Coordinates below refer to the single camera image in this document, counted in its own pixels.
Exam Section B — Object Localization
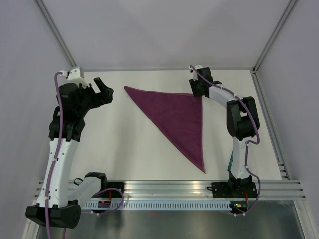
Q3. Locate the purple cloth napkin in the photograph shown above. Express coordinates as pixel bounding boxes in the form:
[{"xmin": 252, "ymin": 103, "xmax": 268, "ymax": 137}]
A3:
[{"xmin": 124, "ymin": 86, "xmax": 206, "ymax": 173}]

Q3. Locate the green handled knife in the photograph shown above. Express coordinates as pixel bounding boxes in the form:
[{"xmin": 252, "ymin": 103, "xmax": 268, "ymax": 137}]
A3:
[{"xmin": 227, "ymin": 151, "xmax": 234, "ymax": 172}]

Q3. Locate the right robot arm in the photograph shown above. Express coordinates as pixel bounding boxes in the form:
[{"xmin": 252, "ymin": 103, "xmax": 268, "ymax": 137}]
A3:
[{"xmin": 189, "ymin": 65, "xmax": 260, "ymax": 197}]

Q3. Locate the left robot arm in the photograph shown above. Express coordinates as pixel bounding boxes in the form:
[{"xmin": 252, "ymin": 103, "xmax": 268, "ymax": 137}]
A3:
[{"xmin": 25, "ymin": 77, "xmax": 114, "ymax": 229}]

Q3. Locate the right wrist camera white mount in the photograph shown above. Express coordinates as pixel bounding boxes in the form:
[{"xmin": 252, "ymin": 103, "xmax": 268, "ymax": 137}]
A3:
[{"xmin": 189, "ymin": 65, "xmax": 203, "ymax": 73}]

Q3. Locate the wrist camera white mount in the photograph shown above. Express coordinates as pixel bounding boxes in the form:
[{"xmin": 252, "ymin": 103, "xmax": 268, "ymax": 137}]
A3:
[
  {"xmin": 60, "ymin": 66, "xmax": 89, "ymax": 88},
  {"xmin": 189, "ymin": 65, "xmax": 203, "ymax": 73}
]

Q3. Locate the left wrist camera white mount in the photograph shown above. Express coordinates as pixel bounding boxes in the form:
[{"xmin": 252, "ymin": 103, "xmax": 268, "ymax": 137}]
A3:
[{"xmin": 60, "ymin": 66, "xmax": 89, "ymax": 88}]

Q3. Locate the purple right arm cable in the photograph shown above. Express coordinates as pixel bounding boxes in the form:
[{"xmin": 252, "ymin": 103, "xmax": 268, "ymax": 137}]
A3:
[{"xmin": 189, "ymin": 65, "xmax": 262, "ymax": 200}]

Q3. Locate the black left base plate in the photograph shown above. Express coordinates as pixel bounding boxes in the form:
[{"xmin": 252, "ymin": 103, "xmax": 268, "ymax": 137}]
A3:
[{"xmin": 101, "ymin": 182, "xmax": 125, "ymax": 199}]

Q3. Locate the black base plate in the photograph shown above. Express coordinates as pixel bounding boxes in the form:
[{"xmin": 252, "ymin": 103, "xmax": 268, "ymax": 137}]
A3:
[
  {"xmin": 101, "ymin": 182, "xmax": 125, "ymax": 199},
  {"xmin": 207, "ymin": 182, "xmax": 258, "ymax": 199}
]

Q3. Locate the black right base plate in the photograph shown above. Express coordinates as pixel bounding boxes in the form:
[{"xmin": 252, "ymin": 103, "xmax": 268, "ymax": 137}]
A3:
[{"xmin": 207, "ymin": 182, "xmax": 258, "ymax": 199}]

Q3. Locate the aluminium frame post left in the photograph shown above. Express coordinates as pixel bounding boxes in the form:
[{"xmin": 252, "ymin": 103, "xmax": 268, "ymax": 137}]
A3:
[{"xmin": 33, "ymin": 0, "xmax": 77, "ymax": 67}]

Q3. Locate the aluminium frame post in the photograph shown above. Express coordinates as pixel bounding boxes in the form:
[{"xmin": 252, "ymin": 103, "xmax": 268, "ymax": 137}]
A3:
[
  {"xmin": 33, "ymin": 0, "xmax": 77, "ymax": 67},
  {"xmin": 251, "ymin": 0, "xmax": 299, "ymax": 74}
]

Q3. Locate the white slotted cable duct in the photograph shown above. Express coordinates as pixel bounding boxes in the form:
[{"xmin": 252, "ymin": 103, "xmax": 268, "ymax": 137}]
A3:
[{"xmin": 82, "ymin": 200, "xmax": 231, "ymax": 211}]

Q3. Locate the aluminium frame post right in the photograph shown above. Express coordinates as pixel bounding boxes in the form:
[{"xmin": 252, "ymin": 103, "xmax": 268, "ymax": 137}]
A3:
[{"xmin": 251, "ymin": 0, "xmax": 299, "ymax": 74}]

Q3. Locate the aluminium front rail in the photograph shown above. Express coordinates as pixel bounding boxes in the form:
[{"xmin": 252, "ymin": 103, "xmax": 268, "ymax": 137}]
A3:
[{"xmin": 34, "ymin": 180, "xmax": 306, "ymax": 201}]

